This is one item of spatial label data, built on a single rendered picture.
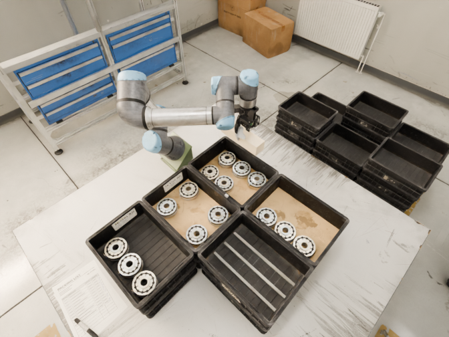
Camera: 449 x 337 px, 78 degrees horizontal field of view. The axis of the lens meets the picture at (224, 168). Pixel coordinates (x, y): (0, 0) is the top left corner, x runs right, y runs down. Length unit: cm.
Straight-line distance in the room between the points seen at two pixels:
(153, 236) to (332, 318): 89
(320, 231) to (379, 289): 38
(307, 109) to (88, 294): 209
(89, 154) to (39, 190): 54
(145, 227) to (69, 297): 46
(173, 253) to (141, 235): 19
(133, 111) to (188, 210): 57
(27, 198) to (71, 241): 138
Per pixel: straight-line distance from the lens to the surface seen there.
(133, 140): 305
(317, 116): 253
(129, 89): 121
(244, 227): 139
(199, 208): 144
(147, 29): 316
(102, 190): 181
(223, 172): 157
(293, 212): 146
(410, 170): 240
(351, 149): 250
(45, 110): 299
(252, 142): 133
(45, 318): 243
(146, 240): 141
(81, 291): 157
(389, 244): 171
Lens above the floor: 207
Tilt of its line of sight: 52 degrees down
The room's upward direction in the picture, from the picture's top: 1 degrees counter-clockwise
